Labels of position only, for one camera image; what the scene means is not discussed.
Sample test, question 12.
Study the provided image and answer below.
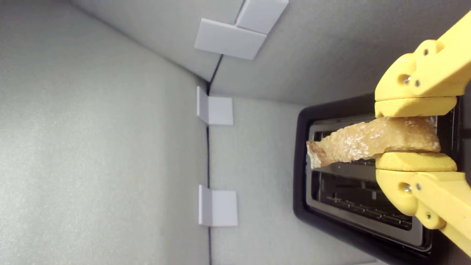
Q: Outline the brown bread slice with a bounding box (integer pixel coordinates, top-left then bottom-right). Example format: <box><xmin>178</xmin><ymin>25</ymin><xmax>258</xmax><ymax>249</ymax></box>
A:
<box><xmin>306</xmin><ymin>117</ymin><xmax>441</xmax><ymax>170</ymax></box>

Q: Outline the black two-slot toaster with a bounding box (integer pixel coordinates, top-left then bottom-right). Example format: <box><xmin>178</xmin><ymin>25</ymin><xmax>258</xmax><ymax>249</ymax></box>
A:
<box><xmin>293</xmin><ymin>83</ymin><xmax>471</xmax><ymax>265</ymax></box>

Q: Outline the white corner wall clip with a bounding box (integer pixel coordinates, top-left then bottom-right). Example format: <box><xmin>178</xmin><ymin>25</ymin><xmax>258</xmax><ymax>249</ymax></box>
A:
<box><xmin>194</xmin><ymin>0</ymin><xmax>290</xmax><ymax>60</ymax></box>

